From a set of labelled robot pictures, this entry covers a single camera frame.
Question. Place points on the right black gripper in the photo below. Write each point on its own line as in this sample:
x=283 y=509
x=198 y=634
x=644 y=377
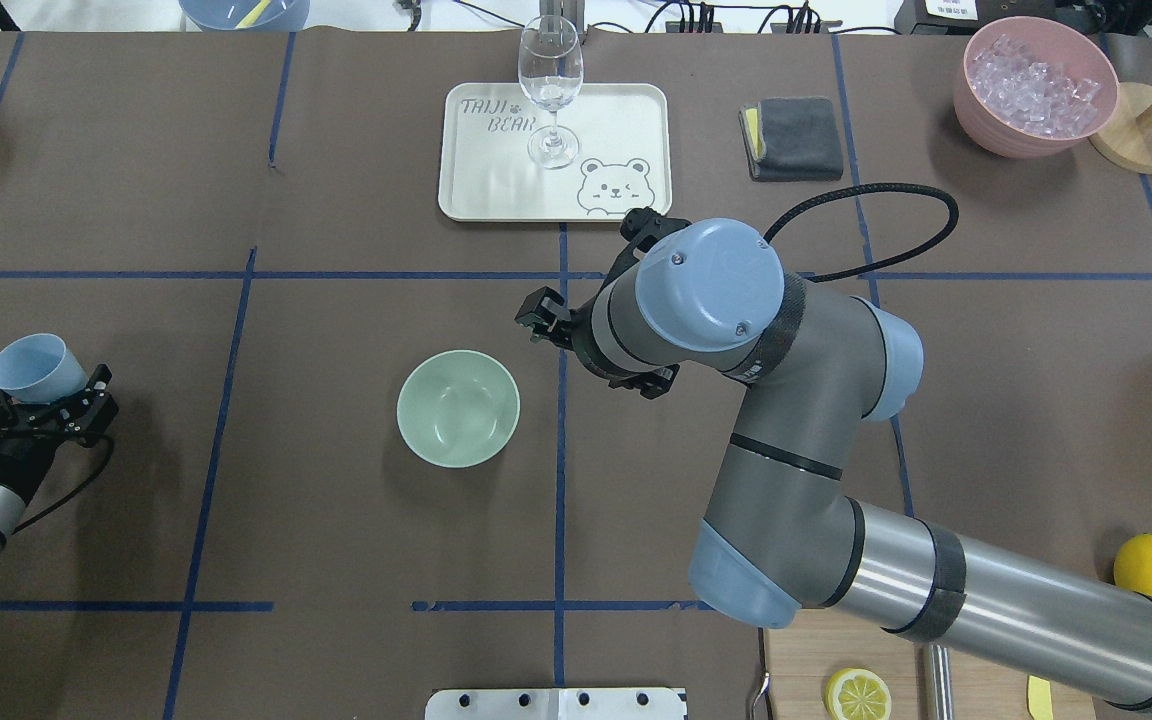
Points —
x=586 y=352

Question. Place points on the light blue plastic cup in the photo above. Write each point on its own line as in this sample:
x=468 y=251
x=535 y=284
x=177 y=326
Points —
x=39 y=369

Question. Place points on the green ceramic bowl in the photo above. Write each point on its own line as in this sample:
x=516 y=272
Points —
x=458 y=409

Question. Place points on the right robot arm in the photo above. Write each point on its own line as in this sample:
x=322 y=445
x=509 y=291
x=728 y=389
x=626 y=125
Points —
x=779 y=535

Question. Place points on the blue bowl with fork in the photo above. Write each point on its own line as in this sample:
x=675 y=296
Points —
x=247 y=16

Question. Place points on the pink bowl of ice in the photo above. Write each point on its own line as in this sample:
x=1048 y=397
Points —
x=1029 y=87

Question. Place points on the clear wine glass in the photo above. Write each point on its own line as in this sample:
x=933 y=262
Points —
x=550 y=70

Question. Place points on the grey folded cloth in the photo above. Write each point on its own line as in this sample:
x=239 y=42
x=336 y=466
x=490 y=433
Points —
x=790 y=139

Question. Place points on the wooden cutting board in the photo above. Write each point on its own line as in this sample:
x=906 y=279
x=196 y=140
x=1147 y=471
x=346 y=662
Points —
x=818 y=643

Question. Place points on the half lemon slice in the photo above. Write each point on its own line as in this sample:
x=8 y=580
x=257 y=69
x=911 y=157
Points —
x=856 y=693

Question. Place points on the yellow plastic knife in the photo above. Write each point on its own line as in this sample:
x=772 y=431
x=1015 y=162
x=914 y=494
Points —
x=1039 y=698

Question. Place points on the wooden mug tree stand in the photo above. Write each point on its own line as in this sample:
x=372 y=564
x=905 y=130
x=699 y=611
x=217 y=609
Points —
x=1151 y=118

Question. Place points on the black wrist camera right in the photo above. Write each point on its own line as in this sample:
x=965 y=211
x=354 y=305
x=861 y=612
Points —
x=643 y=228

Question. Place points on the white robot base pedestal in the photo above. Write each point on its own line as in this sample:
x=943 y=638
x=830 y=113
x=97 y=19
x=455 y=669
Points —
x=559 y=703

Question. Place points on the steel knife handle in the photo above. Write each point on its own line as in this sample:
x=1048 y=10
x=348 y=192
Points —
x=937 y=683

